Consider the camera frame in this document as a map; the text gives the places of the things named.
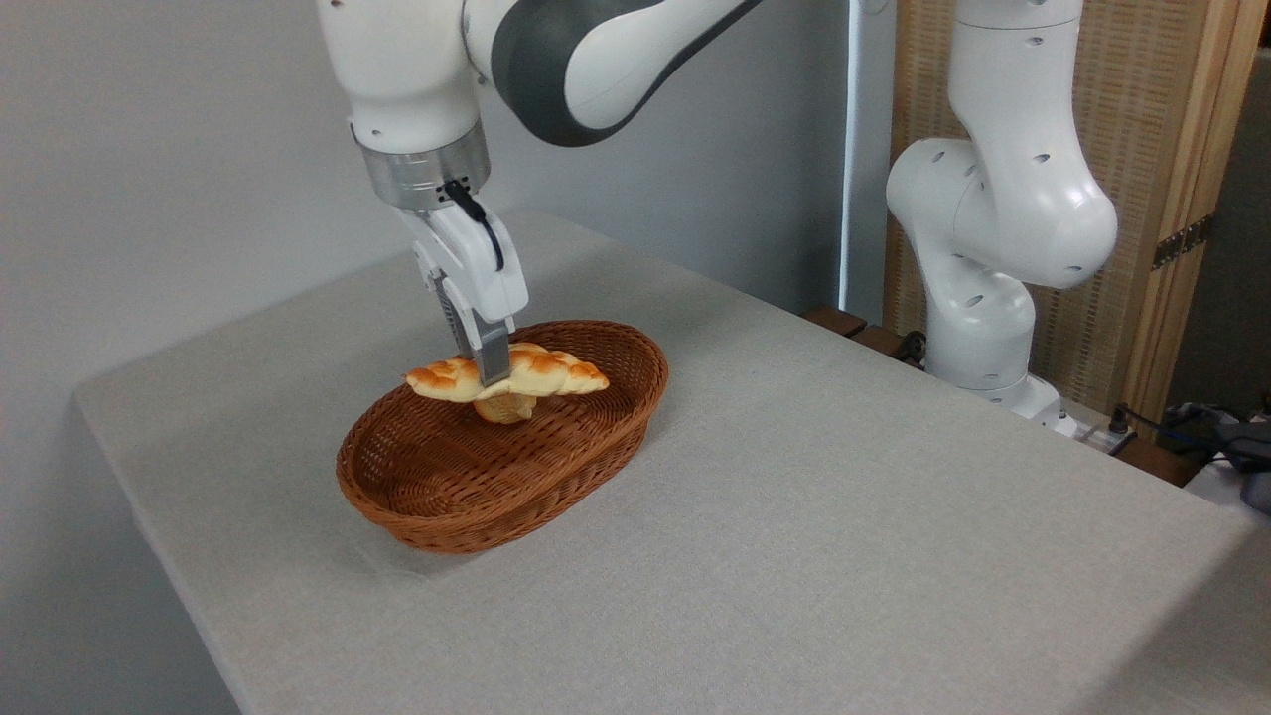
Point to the white power strip with plug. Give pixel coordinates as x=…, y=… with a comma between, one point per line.
x=1107, y=435

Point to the small round bread roll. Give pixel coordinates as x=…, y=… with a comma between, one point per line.
x=506, y=407

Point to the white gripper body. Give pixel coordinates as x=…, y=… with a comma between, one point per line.
x=477, y=278

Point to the metal screen hinge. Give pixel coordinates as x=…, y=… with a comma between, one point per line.
x=1180, y=242

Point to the brown oval wicker basket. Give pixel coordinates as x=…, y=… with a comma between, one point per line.
x=447, y=497

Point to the long braided bread loaf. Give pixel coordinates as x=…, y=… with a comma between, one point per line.
x=546, y=372

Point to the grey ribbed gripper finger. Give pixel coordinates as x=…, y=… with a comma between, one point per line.
x=494, y=353
x=452, y=318

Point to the wooden woven folding screen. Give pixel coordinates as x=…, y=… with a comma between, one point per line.
x=1152, y=99

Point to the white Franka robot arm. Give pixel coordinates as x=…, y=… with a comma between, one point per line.
x=993, y=199

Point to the grey tablecloth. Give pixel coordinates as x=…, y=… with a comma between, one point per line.
x=894, y=497

